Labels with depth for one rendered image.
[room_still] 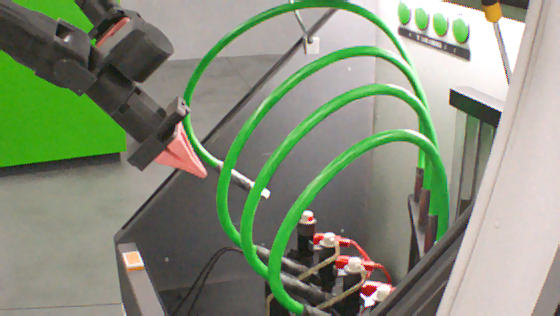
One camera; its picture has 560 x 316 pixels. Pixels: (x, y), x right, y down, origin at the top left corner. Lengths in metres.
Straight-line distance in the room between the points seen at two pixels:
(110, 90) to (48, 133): 3.46
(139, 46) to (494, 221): 0.48
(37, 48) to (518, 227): 0.59
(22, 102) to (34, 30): 3.44
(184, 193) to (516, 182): 0.78
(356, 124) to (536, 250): 0.81
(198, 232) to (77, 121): 3.05
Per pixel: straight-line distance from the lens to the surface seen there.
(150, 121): 0.89
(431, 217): 0.92
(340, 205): 1.42
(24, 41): 0.84
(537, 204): 0.63
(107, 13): 1.08
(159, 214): 1.30
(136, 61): 0.86
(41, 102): 4.27
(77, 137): 4.35
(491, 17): 0.68
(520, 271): 0.64
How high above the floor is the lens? 1.54
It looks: 20 degrees down
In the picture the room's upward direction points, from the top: straight up
